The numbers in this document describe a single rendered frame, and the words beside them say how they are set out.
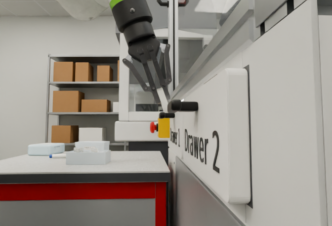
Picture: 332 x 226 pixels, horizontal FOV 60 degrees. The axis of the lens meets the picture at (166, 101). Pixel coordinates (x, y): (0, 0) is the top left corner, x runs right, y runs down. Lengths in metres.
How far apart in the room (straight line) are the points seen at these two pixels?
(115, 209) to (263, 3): 0.70
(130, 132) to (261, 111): 1.30
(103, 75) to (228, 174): 4.42
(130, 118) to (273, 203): 1.31
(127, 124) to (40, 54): 4.14
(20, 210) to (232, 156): 0.72
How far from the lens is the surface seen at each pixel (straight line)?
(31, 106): 5.43
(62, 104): 4.74
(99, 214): 0.84
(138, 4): 0.74
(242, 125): 0.24
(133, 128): 1.49
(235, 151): 0.24
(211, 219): 0.40
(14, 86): 5.60
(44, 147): 1.27
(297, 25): 0.18
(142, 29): 0.72
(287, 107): 0.18
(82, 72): 4.66
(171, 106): 0.34
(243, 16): 0.26
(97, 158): 0.94
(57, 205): 0.86
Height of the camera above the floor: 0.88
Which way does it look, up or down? 5 degrees up
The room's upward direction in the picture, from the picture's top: straight up
